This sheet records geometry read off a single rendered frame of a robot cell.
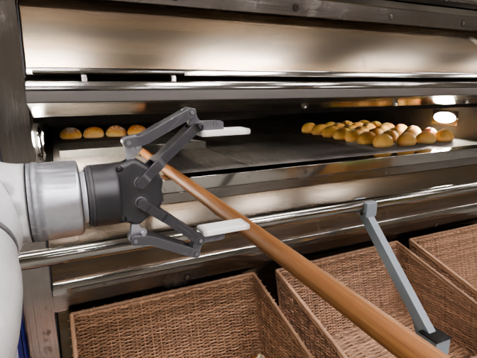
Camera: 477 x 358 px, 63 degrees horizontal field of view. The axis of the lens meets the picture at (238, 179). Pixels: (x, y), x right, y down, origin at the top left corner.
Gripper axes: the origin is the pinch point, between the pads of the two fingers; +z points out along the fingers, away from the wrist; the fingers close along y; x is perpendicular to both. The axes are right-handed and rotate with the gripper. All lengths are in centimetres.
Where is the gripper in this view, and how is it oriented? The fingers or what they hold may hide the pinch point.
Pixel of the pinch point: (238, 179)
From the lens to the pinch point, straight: 54.8
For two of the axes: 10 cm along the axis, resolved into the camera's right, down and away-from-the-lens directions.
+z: 9.0, -1.0, 4.2
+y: 0.0, 9.7, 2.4
